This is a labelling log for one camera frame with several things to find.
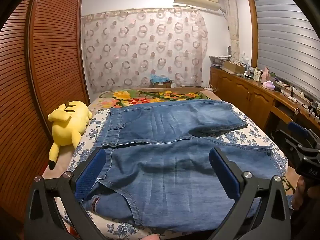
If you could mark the yellow plush toy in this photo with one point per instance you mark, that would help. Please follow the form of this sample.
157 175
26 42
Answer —
67 127

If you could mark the blue floral white bed sheet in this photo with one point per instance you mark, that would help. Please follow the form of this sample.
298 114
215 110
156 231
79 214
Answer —
250 135

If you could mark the blue denim pants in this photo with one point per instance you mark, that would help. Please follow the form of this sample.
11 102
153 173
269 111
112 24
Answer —
162 175

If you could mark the blue plastic bag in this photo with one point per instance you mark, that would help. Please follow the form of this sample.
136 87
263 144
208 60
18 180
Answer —
158 78

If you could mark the colourful flower print blanket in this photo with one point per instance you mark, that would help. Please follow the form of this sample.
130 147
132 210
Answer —
140 96

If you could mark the open cardboard box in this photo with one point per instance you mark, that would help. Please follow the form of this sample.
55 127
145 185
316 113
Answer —
233 67

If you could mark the wooden window frame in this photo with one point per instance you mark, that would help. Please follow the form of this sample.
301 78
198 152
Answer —
253 30

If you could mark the white power strip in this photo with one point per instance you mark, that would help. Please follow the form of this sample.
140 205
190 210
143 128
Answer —
295 95

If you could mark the small cardboard box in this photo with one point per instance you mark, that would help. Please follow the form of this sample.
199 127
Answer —
165 83

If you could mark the small black box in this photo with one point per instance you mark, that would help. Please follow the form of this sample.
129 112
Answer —
277 88

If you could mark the cream tied window curtain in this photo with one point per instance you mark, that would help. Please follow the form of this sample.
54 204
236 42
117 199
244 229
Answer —
233 30

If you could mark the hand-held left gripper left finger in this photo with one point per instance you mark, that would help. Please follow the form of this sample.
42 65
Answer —
90 175

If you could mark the wooden sideboard cabinet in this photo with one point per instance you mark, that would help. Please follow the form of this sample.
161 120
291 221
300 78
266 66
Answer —
250 97

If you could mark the stack of newspapers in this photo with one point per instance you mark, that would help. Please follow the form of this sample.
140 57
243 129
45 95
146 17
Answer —
218 60

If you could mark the white bottle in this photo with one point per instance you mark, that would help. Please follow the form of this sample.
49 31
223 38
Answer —
257 75

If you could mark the grey window blind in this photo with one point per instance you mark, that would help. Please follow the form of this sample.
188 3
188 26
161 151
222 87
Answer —
282 37

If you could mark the person's right hand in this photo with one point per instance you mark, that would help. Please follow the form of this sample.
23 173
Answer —
300 195

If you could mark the wooden slatted wardrobe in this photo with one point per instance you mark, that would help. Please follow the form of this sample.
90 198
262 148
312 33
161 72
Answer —
50 55

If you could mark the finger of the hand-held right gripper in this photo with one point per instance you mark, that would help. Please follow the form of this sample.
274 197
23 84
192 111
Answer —
285 138
297 128

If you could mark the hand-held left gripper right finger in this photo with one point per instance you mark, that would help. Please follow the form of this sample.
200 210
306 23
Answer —
223 175

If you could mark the pink tissue pack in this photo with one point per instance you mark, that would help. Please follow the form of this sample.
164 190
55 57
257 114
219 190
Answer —
268 85

